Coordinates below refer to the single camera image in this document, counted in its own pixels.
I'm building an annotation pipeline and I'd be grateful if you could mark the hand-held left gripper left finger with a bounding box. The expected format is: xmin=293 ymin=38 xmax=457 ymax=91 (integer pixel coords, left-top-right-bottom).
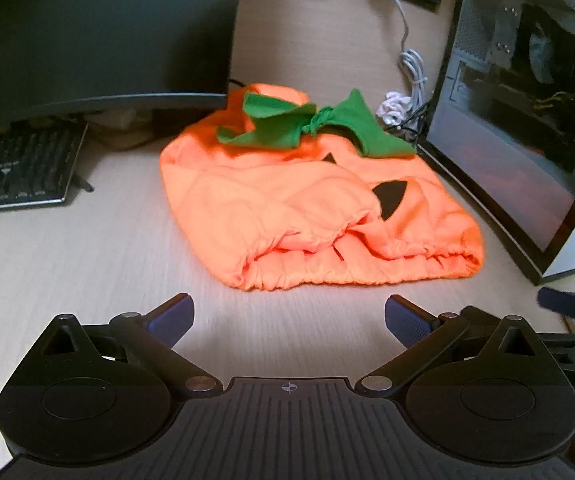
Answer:
xmin=42 ymin=292 xmax=221 ymax=395

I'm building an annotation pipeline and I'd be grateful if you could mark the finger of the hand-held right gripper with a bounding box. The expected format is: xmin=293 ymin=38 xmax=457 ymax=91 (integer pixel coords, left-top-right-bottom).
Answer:
xmin=537 ymin=287 xmax=575 ymax=322

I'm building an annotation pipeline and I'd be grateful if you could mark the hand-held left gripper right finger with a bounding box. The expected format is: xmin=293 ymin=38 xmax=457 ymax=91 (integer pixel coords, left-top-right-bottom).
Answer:
xmin=359 ymin=295 xmax=538 ymax=395

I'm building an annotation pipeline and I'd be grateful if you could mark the orange pumpkin costume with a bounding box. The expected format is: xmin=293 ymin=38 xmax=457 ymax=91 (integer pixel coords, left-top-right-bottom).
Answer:
xmin=160 ymin=82 xmax=485 ymax=292

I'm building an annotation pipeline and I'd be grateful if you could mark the black monitor stand leg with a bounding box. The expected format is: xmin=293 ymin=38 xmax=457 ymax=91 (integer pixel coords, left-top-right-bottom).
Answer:
xmin=70 ymin=167 xmax=96 ymax=193

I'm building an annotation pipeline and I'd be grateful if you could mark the computer case with glass panel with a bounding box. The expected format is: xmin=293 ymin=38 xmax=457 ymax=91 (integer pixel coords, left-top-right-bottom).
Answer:
xmin=417 ymin=0 xmax=575 ymax=286

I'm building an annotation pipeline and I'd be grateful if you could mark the crumpled white tissue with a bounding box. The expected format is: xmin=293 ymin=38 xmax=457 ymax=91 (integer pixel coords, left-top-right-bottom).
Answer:
xmin=377 ymin=91 xmax=411 ymax=126

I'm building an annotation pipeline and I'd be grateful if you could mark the black keyboard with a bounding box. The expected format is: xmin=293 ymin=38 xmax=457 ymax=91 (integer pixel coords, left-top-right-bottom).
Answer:
xmin=0 ymin=120 xmax=89 ymax=216

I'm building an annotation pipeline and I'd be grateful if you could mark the black computer monitor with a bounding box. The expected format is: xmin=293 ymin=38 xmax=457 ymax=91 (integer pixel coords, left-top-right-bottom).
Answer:
xmin=0 ymin=0 xmax=246 ymax=133

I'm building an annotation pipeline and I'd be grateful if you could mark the black cable bundle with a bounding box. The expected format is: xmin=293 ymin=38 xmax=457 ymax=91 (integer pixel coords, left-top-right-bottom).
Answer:
xmin=397 ymin=102 xmax=433 ymax=143

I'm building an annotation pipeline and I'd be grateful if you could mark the white power cable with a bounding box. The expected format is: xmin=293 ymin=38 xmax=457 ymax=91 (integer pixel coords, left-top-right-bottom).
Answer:
xmin=373 ymin=0 xmax=429 ymax=111

